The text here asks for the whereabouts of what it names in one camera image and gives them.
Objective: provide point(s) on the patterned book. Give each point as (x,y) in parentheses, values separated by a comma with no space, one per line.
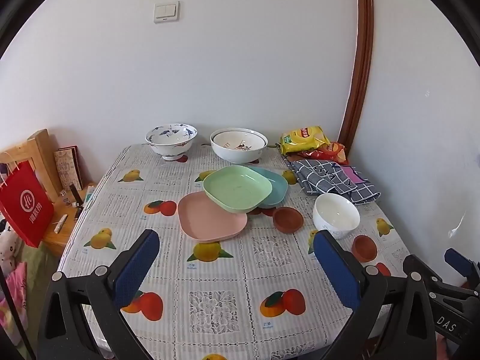
(67,167)

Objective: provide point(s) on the yellow chip bag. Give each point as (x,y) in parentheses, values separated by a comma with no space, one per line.
(303,138)

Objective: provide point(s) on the white bowl grey swirl pattern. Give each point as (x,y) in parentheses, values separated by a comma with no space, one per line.
(240,155)

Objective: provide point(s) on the small brown bowl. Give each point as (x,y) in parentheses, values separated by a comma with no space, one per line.
(364,249)
(287,219)

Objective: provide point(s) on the white light switch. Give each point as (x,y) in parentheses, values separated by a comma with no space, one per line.
(166,12)

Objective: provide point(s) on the pink plastic plate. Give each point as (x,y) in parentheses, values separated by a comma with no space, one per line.
(210,221)

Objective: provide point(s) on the white bowl with lettering inside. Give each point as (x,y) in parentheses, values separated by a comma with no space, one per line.
(236,140)

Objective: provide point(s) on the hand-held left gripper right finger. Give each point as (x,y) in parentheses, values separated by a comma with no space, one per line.
(337,270)

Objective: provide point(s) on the black tool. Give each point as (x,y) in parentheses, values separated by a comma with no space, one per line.
(76,198)

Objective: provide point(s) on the teal plastic plate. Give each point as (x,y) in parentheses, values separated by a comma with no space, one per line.
(278,189)

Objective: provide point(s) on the grey checked cloth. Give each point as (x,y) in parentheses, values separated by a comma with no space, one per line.
(330,178)

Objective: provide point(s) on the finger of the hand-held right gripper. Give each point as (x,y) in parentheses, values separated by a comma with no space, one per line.
(459,260)

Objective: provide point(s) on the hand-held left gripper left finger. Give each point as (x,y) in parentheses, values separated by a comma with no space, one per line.
(137,266)

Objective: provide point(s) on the plain white bowl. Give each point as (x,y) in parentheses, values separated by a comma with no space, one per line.
(335,213)

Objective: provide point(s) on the pink cloth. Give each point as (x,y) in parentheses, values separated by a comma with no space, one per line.
(13,300)

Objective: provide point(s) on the red paper bag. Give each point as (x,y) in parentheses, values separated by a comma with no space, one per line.
(24,202)

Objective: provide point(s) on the wooden chair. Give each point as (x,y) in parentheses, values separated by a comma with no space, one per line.
(41,146)

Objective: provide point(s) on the fruit print tablecloth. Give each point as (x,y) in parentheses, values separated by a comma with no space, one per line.
(225,273)

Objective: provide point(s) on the red chip bag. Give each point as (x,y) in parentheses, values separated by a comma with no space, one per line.
(333,152)

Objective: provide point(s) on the blue patterned white footed bowl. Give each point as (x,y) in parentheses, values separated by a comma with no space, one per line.
(170,138)

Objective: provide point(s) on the brown wooden door frame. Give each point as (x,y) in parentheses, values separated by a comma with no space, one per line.
(360,63)

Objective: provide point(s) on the green plastic plate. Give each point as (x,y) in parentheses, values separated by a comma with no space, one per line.
(236,187)

